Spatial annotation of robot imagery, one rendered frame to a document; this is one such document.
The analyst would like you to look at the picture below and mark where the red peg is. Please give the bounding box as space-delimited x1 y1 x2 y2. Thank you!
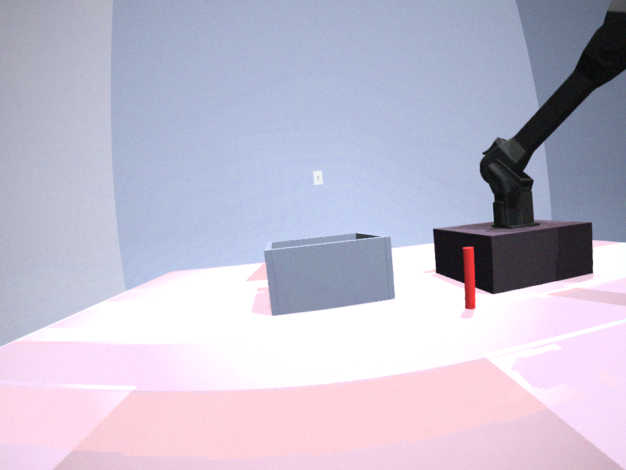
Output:
463 247 475 310

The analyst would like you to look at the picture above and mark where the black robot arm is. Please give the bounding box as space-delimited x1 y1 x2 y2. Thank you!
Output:
480 0 626 229

